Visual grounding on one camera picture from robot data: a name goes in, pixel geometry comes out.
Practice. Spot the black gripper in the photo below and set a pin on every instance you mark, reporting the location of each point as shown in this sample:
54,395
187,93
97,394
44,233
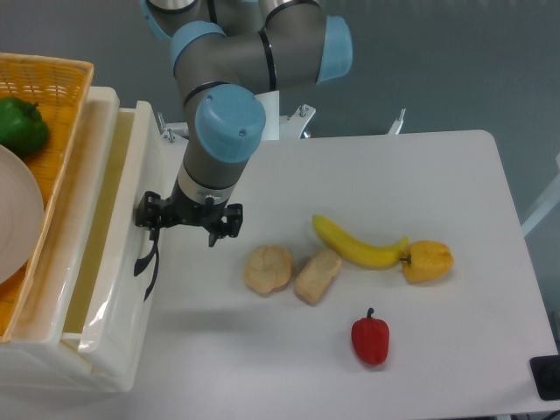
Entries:
190,204

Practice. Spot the black top drawer handle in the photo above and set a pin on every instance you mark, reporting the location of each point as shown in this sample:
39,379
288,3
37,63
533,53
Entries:
142,263

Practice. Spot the black drawer handle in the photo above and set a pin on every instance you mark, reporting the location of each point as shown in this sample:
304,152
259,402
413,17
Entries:
151,280
142,263

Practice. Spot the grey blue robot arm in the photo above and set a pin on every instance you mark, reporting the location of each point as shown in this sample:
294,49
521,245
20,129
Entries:
223,55

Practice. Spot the white drawer cabinet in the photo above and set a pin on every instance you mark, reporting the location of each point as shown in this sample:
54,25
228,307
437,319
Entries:
36,355

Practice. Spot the round bread roll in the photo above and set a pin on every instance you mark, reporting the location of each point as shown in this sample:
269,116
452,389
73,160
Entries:
269,268

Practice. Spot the rectangular bread slice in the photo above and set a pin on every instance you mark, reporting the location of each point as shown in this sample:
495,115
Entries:
315,278

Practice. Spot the beige round plate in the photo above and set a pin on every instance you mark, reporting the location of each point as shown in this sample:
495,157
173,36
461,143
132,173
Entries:
22,213

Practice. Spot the orange woven basket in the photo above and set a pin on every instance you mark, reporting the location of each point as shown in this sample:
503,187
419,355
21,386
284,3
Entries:
59,87

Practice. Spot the green bell pepper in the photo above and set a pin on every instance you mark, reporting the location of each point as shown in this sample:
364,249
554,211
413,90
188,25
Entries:
23,130

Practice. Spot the yellow banana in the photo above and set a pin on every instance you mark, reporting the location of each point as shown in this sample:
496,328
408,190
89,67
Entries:
356,251

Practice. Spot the red bell pepper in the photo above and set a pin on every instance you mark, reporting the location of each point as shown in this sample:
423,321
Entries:
370,339

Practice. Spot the yellow bell pepper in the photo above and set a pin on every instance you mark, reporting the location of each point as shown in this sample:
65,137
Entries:
424,261

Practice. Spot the black device at edge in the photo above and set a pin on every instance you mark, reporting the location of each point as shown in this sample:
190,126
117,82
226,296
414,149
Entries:
545,371

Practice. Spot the black lower drawer handle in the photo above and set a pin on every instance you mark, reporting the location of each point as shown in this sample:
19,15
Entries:
151,280

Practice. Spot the white frame bar right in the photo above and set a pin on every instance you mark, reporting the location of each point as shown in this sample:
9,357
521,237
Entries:
547,200

